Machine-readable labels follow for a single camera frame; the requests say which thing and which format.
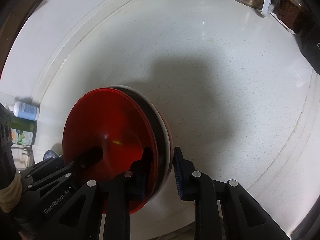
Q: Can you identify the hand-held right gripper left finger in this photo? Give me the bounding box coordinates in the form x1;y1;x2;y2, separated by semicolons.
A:
35;147;153;240

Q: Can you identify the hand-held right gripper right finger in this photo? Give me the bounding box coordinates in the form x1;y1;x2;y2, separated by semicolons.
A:
173;147;292;240

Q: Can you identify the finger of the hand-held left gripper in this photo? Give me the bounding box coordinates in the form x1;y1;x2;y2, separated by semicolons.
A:
21;150;65;179
25;147;103;192

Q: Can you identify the white bowl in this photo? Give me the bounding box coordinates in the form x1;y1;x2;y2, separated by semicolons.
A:
106;84;173;200

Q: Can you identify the red and black bowl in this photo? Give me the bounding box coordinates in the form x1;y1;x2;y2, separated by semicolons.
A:
62;87;160;214

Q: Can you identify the pink bowl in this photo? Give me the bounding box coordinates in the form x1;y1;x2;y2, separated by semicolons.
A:
160;112;173;143

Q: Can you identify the green dish soap bottle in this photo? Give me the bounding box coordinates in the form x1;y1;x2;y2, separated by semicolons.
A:
7;119;37;145

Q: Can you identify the light blue pump bottle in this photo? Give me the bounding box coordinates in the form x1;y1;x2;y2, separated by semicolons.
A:
9;102;40;120

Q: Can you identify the black knife block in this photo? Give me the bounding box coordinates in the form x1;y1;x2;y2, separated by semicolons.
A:
299;2;320;75

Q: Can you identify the glass jar with brown contents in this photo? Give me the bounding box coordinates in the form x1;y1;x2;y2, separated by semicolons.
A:
277;0;312;34

